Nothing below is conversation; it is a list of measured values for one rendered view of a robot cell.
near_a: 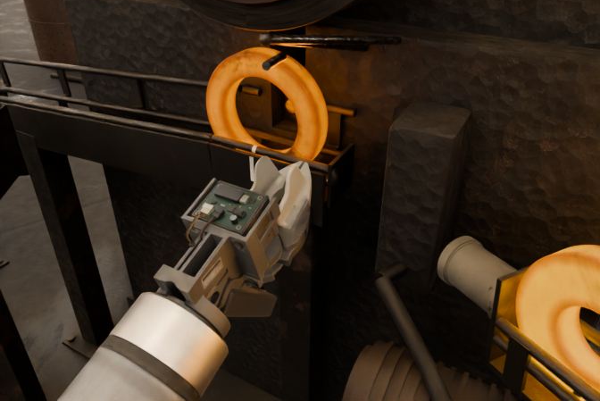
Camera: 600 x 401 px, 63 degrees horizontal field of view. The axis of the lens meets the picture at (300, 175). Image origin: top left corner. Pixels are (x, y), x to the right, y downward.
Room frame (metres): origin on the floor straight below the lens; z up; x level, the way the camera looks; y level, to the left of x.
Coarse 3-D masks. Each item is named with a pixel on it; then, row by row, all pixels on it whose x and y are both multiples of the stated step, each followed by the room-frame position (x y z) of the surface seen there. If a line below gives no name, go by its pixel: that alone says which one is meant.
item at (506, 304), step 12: (504, 276) 0.35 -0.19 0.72; (516, 276) 0.35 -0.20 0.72; (504, 288) 0.34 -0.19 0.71; (516, 288) 0.35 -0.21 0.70; (504, 300) 0.34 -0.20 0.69; (492, 312) 0.34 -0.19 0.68; (504, 312) 0.34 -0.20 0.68; (492, 324) 0.34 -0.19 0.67; (516, 324) 0.35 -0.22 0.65; (492, 336) 0.34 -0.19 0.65; (504, 336) 0.34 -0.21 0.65; (492, 348) 0.33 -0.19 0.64; (492, 360) 0.33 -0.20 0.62
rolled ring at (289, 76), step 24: (264, 48) 0.65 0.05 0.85; (216, 72) 0.66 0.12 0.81; (240, 72) 0.65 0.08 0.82; (264, 72) 0.63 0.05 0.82; (288, 72) 0.61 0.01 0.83; (216, 96) 0.67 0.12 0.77; (288, 96) 0.61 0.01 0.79; (312, 96) 0.60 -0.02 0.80; (216, 120) 0.67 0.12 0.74; (312, 120) 0.59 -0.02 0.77; (312, 144) 0.59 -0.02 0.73
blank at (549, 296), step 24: (552, 264) 0.32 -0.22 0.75; (576, 264) 0.31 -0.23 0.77; (528, 288) 0.34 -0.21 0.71; (552, 288) 0.32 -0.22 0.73; (576, 288) 0.30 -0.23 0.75; (528, 312) 0.33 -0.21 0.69; (552, 312) 0.31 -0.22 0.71; (576, 312) 0.32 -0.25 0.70; (528, 336) 0.32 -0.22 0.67; (552, 336) 0.31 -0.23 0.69; (576, 336) 0.31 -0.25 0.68; (576, 360) 0.29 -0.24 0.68
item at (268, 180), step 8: (264, 160) 0.44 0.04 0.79; (256, 168) 0.43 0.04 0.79; (264, 168) 0.44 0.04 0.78; (272, 168) 0.45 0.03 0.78; (288, 168) 0.47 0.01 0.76; (256, 176) 0.43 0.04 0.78; (264, 176) 0.44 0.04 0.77; (272, 176) 0.45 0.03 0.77; (280, 176) 0.46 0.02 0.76; (256, 184) 0.43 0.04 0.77; (264, 184) 0.44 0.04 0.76; (272, 184) 0.45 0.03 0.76; (280, 184) 0.45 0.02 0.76; (264, 192) 0.44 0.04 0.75; (272, 192) 0.44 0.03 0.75; (280, 192) 0.45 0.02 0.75
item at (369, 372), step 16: (368, 352) 0.43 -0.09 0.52; (384, 352) 0.41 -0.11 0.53; (400, 352) 0.42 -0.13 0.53; (368, 368) 0.40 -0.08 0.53; (384, 368) 0.39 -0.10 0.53; (400, 368) 0.39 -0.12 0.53; (416, 368) 0.39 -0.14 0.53; (448, 368) 0.41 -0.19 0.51; (352, 384) 0.39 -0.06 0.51; (368, 384) 0.38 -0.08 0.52; (384, 384) 0.37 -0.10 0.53; (400, 384) 0.37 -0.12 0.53; (416, 384) 0.37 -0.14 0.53; (448, 384) 0.37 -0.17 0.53; (464, 384) 0.37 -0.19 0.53; (480, 384) 0.37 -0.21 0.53; (352, 400) 0.37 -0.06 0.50; (368, 400) 0.37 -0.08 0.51; (384, 400) 0.36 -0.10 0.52; (400, 400) 0.36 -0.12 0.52; (416, 400) 0.36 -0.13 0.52; (464, 400) 0.35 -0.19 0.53; (480, 400) 0.35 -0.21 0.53; (496, 400) 0.35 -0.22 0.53; (512, 400) 0.35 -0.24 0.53
